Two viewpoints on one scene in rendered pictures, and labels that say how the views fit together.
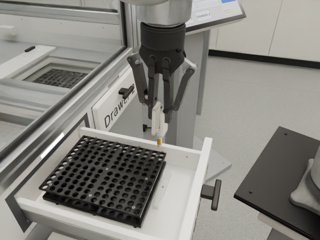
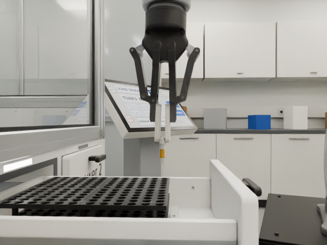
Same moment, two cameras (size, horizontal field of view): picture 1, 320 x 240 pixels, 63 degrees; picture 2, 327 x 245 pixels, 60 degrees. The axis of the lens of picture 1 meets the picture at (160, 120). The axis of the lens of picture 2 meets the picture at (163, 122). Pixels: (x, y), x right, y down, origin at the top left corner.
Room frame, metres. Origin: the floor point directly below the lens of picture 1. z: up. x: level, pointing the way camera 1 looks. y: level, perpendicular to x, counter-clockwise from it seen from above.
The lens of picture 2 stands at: (-0.06, 0.13, 1.01)
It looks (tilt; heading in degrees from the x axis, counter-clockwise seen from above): 0 degrees down; 345
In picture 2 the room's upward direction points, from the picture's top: straight up
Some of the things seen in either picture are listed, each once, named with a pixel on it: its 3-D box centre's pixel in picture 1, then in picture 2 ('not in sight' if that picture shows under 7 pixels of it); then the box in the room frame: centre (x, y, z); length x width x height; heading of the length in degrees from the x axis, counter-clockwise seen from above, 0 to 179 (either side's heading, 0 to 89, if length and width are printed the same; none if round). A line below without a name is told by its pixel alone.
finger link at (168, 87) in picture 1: (168, 84); (172, 74); (0.43, -0.02, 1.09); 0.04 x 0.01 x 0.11; 159
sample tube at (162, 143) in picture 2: (159, 138); (162, 150); (0.44, 0.00, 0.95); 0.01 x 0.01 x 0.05
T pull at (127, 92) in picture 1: (125, 91); (96, 158); (0.73, 0.11, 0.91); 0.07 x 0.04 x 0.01; 163
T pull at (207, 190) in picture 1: (210, 192); (243, 186); (0.33, -0.10, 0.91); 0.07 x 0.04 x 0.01; 163
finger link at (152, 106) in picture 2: (148, 106); (149, 108); (0.45, 0.02, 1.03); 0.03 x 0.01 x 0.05; 69
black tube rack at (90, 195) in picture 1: (108, 178); (98, 208); (0.40, 0.12, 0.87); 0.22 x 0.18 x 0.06; 73
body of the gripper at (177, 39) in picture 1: (162, 47); (165, 37); (0.44, 0.00, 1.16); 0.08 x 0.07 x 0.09; 69
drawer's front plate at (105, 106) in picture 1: (118, 98); (86, 169); (0.73, 0.14, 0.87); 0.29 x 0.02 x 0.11; 163
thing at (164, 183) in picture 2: (150, 180); (162, 190); (0.37, 0.02, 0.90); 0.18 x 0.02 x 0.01; 163
